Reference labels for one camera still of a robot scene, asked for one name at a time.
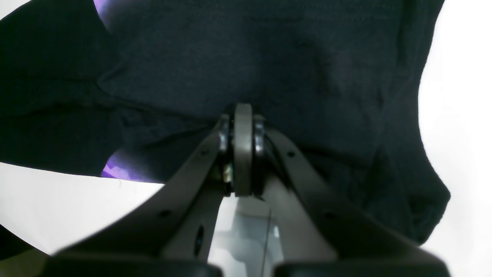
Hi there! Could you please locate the black T-shirt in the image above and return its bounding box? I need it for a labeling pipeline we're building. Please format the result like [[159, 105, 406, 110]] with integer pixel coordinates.
[[1, 0, 450, 244]]

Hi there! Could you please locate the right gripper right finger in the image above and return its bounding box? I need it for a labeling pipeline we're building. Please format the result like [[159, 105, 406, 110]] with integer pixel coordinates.
[[244, 105, 449, 277]]

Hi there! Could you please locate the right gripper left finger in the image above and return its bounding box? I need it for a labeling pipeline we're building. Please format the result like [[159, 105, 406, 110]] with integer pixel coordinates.
[[42, 104, 244, 277]]

